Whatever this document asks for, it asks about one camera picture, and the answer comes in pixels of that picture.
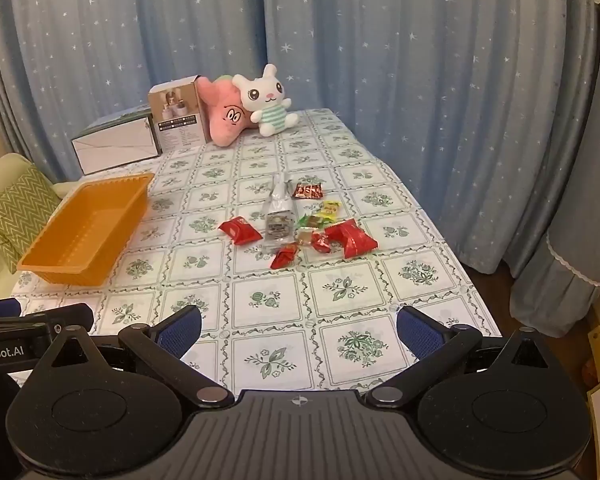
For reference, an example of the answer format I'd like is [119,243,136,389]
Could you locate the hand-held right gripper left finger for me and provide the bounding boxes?
[32,305,236,408]

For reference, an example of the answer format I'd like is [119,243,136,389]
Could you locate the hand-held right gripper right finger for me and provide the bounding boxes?
[366,306,566,408]

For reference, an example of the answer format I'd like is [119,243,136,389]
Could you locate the orange plastic tray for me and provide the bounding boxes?
[16,172,156,287]

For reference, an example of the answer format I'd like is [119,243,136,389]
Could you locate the large red snack packet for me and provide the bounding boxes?
[325,218,380,260]

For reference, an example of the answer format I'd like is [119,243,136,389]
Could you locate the clear labelled snack packet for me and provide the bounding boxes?
[261,209,297,256]

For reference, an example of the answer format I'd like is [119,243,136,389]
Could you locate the green candy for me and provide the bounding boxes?
[297,212,332,229]

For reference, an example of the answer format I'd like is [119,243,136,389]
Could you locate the silver foil pouch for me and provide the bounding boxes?
[269,172,294,217]

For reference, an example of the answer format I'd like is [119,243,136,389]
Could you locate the dark red snack packet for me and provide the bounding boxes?
[292,181,325,200]

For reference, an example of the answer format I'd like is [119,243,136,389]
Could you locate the green zigzag cushion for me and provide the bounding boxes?
[0,164,63,275]

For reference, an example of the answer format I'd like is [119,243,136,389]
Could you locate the pale green sofa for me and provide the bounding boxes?
[0,152,81,306]

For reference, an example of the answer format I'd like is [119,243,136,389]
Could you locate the long white cardboard box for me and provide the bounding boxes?
[71,102,162,177]

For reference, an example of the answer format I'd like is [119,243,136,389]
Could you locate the blue lace-trimmed curtain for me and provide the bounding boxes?
[502,0,600,339]

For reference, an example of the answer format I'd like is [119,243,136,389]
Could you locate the beige product box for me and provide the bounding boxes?
[147,75,212,153]

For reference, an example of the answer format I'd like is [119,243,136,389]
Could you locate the pink plush toy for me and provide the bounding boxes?
[196,72,261,148]

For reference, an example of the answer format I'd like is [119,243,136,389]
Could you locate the white rabbit plush toy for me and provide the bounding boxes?
[231,63,301,137]

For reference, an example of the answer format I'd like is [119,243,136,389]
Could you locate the blue star curtain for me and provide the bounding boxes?
[0,0,600,271]

